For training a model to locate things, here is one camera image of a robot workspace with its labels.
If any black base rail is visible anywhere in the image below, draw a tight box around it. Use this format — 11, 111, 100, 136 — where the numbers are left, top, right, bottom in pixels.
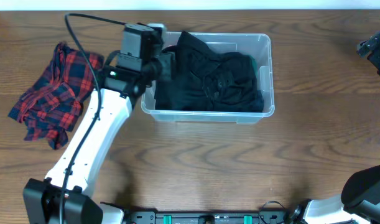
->
122, 208, 296, 224

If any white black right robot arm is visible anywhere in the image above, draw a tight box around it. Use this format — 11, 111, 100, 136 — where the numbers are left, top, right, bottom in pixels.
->
284, 31, 380, 224

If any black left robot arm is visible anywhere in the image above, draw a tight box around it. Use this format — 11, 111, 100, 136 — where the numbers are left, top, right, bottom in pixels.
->
23, 23, 175, 224

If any black garment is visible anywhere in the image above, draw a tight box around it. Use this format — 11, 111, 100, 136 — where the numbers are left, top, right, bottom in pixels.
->
154, 31, 264, 113

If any red navy plaid shirt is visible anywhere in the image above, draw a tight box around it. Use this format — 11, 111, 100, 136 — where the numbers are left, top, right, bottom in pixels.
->
8, 42, 104, 150

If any clear plastic storage bin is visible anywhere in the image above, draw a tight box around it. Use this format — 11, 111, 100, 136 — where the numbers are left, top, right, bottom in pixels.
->
141, 32, 275, 124

